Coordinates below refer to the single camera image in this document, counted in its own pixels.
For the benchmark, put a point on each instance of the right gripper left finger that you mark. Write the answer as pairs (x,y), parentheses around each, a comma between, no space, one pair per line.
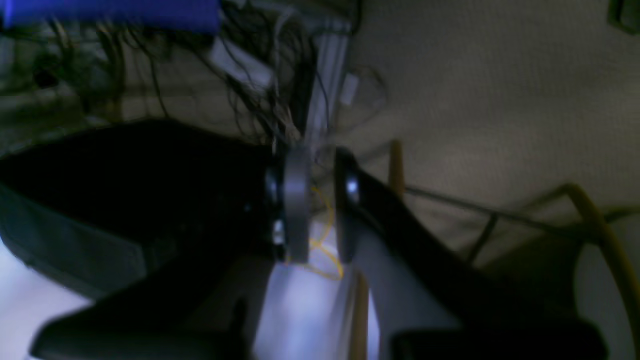
(207,303)

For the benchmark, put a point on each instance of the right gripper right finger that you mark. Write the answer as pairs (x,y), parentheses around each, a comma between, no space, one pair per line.
(429,303)

